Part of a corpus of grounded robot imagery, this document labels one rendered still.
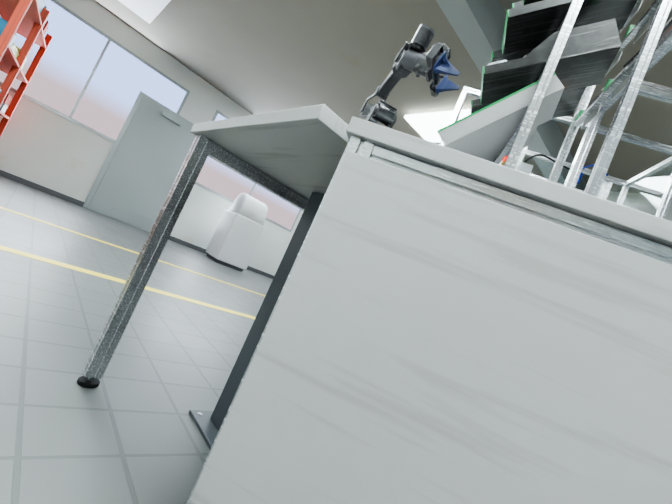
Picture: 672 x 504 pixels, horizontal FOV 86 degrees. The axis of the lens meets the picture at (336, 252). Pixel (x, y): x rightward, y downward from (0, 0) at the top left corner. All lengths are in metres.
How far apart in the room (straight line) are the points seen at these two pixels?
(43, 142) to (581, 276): 7.15
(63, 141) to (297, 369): 6.87
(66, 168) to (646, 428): 7.24
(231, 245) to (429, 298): 6.39
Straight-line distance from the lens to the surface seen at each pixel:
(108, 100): 7.38
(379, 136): 0.65
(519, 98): 1.00
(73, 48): 7.45
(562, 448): 0.66
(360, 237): 0.60
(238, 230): 6.89
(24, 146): 7.29
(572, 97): 1.24
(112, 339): 1.31
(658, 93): 2.49
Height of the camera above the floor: 0.59
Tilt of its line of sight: 4 degrees up
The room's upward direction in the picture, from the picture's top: 24 degrees clockwise
